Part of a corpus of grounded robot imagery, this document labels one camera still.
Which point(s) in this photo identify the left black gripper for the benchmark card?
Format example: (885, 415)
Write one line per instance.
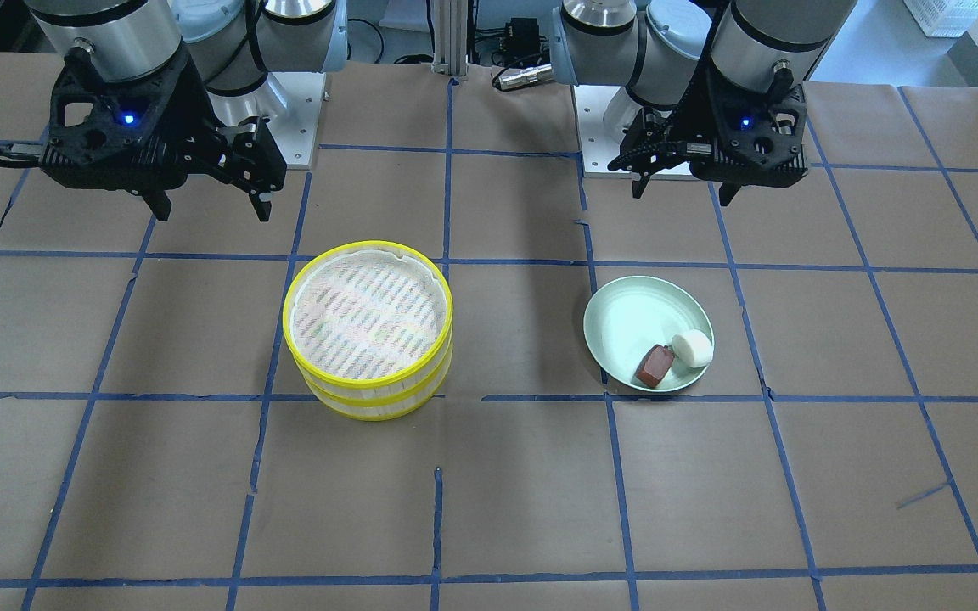
(693, 110)

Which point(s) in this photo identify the aluminium frame post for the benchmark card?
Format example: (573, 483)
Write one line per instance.
(450, 30)

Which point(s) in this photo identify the white plastic crate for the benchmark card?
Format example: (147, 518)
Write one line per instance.
(943, 19)

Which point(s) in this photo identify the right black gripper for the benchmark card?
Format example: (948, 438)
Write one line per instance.
(186, 109)

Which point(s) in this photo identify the brown bun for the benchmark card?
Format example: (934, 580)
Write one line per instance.
(654, 366)

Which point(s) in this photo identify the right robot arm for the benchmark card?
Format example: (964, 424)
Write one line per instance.
(234, 44)

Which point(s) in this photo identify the light green plate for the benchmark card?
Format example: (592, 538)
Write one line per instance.
(627, 316)

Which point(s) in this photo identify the white steamed bun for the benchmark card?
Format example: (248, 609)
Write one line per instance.
(693, 347)

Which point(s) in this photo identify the yellow steamer layer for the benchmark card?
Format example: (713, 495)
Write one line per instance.
(367, 314)
(388, 401)

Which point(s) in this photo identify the black power adapter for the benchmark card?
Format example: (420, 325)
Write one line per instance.
(521, 37)

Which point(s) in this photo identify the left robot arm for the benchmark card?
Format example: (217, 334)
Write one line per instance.
(651, 50)

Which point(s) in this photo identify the silver cable connector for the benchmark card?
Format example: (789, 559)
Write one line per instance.
(513, 80)

